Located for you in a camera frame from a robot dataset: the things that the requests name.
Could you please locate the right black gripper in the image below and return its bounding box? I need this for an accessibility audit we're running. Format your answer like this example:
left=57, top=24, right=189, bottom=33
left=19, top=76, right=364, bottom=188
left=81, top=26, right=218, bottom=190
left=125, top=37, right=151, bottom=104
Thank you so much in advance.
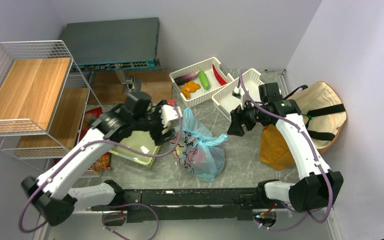
left=227, top=98, right=271, bottom=137

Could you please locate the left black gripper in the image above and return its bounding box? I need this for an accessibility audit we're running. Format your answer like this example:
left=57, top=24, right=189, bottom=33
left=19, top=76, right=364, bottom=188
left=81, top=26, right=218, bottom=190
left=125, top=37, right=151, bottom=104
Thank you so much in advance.
left=133, top=100, right=176, bottom=146

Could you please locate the grey metal camera stand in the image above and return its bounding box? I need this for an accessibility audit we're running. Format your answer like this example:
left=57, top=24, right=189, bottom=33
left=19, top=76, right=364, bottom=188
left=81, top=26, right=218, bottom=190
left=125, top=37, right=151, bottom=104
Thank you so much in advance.
left=115, top=69, right=142, bottom=94

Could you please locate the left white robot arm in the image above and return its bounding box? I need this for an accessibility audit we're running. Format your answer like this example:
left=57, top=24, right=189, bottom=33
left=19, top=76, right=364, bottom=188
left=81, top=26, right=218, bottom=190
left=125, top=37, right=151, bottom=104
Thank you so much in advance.
left=21, top=91, right=182, bottom=226

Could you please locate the green toy cucumber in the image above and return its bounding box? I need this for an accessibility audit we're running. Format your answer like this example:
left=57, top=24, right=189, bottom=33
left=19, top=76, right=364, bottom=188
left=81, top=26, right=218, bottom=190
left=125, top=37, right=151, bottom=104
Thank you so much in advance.
left=198, top=71, right=210, bottom=90

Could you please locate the empty white plastic basket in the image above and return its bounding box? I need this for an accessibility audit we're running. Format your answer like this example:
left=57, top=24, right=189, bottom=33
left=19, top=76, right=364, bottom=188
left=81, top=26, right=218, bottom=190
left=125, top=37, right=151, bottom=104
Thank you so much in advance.
left=211, top=68, right=282, bottom=123

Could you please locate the white wire shelf rack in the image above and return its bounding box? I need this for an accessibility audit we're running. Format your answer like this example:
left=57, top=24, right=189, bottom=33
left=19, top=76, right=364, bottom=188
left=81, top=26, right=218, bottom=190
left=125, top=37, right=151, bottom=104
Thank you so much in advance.
left=0, top=40, right=101, bottom=169

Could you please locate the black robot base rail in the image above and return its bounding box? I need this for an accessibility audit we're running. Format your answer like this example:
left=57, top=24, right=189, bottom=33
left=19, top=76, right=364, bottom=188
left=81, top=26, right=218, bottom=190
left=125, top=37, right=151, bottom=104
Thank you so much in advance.
left=90, top=187, right=280, bottom=223

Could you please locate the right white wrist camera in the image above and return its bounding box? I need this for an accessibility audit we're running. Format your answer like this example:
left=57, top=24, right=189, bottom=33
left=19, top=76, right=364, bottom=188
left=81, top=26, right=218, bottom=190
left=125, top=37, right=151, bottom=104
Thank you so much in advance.
left=232, top=87, right=244, bottom=99

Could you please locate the light green plastic basket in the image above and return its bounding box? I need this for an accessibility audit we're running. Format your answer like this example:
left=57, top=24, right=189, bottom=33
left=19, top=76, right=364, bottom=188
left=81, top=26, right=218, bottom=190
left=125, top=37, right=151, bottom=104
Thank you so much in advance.
left=109, top=131, right=161, bottom=167

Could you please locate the red toy chili pepper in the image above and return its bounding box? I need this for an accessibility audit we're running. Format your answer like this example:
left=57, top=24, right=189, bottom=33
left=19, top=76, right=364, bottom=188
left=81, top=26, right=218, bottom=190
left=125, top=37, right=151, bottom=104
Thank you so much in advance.
left=212, top=64, right=227, bottom=86

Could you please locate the red snack packet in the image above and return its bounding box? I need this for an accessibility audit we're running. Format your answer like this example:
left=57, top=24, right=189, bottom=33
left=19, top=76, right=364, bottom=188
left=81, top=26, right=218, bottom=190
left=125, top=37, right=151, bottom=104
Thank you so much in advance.
left=77, top=107, right=103, bottom=143

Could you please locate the purple toy eggplant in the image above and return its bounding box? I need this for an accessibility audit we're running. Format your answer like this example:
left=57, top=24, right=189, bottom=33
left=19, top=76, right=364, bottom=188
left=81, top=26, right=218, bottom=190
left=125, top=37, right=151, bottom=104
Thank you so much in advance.
left=174, top=72, right=198, bottom=86

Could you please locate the yellow canvas tote bag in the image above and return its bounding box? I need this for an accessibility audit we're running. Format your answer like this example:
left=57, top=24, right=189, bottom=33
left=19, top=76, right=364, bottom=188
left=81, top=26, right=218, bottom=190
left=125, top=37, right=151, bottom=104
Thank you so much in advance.
left=259, top=81, right=347, bottom=171

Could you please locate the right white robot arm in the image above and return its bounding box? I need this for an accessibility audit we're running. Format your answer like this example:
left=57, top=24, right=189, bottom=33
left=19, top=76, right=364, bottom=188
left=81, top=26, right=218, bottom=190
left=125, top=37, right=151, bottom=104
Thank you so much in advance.
left=227, top=100, right=344, bottom=212

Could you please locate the blue printed plastic grocery bag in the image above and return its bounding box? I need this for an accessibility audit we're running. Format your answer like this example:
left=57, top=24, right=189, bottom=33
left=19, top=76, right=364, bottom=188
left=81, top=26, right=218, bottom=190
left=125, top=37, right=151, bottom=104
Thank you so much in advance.
left=170, top=107, right=228, bottom=183

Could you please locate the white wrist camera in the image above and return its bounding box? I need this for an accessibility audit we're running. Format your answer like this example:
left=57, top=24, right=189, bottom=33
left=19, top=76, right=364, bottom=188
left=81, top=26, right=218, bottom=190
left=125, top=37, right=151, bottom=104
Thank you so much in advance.
left=160, top=104, right=183, bottom=128
left=232, top=87, right=244, bottom=99

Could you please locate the white basket with vegetables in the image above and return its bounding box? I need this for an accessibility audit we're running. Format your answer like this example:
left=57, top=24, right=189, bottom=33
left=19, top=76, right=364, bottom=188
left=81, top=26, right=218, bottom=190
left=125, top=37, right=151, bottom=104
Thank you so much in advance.
left=169, top=57, right=234, bottom=108

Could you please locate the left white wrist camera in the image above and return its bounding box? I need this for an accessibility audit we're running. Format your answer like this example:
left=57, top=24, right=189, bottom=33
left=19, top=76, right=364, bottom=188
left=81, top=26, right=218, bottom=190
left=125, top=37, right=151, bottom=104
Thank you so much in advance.
left=160, top=104, right=183, bottom=128

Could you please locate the orange toy ginger root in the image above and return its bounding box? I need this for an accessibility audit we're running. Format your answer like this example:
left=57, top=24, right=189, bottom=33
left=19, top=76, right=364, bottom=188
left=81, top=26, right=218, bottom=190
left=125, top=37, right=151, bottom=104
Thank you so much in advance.
left=179, top=81, right=201, bottom=99

